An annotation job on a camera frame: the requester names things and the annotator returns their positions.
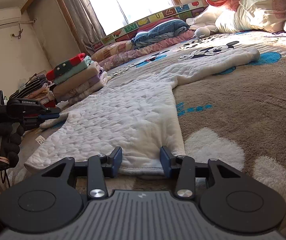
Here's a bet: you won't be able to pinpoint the folded clothes stack striped top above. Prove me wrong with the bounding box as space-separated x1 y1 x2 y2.
9 74 58 109

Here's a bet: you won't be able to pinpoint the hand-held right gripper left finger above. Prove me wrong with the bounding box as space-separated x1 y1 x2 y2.
34 146 123 200

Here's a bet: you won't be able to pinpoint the blue and maroon folded quilt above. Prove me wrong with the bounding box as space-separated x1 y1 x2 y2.
131 19 190 50

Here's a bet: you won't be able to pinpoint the colourful alphabet foam mat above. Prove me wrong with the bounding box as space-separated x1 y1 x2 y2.
90 0 209 53

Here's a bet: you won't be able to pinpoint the person's left hand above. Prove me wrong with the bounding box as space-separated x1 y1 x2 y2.
0 124 25 168

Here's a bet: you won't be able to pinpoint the folded clothes stack red top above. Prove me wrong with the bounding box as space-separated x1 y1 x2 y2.
46 53 112 105

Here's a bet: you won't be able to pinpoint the black wrist cord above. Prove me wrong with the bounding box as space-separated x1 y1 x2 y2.
1 166 10 188

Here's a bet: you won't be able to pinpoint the grey patterned curtain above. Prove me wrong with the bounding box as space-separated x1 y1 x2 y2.
55 0 106 53

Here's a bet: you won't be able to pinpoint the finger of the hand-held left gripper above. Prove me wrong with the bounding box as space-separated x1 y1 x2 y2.
37 107 61 120
24 119 45 130

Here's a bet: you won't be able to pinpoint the window with wooden frame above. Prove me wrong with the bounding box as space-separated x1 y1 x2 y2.
79 0 183 37

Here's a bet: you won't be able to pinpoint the wall socket with cable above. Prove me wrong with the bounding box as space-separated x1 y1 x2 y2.
10 17 37 40

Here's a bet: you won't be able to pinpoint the white quilted pants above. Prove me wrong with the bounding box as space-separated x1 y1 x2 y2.
24 47 261 177

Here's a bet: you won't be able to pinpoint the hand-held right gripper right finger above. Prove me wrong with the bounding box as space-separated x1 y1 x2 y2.
159 146 244 200

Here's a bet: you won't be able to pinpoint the cartoon mouse printed blanket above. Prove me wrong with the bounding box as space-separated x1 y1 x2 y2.
0 30 286 240

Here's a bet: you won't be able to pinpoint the peach cartoon pillow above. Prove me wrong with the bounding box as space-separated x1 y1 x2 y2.
90 40 136 60

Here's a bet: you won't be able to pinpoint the white air conditioner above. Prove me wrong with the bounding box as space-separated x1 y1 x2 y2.
0 7 21 32

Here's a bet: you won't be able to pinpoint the white plush toy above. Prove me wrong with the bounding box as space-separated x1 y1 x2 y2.
194 25 219 39
185 5 226 30

